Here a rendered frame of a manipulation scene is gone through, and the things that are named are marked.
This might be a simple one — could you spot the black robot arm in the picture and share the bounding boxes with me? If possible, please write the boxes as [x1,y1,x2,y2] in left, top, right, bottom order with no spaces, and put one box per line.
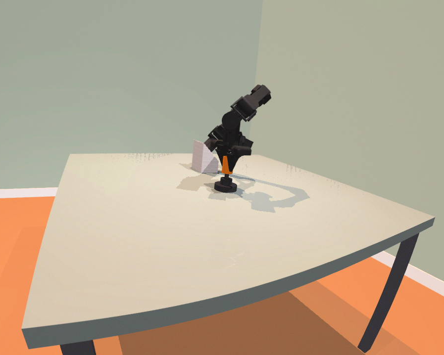
[204,85,271,152]

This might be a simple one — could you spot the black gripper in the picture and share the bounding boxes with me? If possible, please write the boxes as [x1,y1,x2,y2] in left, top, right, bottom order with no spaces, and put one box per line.
[210,127,251,172]

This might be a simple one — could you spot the orange knob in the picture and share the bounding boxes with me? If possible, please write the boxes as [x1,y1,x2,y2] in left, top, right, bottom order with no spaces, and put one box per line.
[222,156,233,174]

